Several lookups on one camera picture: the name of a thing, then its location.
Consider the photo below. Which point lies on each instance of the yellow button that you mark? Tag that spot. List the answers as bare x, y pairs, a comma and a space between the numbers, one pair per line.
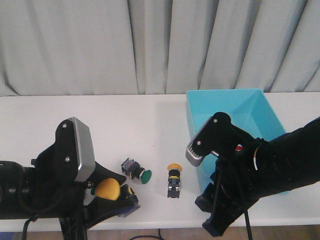
125, 193
174, 180

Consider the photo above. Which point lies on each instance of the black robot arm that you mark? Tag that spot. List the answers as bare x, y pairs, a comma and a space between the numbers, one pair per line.
15, 186
287, 162

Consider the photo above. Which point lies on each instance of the white pleated curtain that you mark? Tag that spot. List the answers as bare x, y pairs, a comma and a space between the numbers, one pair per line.
140, 47

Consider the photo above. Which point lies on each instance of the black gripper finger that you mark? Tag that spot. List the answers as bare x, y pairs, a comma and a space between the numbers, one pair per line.
101, 209
221, 219
105, 179
205, 202

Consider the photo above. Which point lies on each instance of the yellow button on table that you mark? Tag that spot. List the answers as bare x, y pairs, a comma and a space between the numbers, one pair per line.
174, 180

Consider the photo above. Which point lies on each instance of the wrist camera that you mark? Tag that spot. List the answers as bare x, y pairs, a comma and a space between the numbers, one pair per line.
75, 147
217, 136

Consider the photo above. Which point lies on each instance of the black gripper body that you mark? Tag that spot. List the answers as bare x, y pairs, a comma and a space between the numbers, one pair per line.
51, 199
232, 179

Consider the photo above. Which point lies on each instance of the green button middle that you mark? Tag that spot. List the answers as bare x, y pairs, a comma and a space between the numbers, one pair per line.
133, 169

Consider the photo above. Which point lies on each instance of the light blue plastic box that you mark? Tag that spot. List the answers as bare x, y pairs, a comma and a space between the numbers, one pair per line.
248, 109

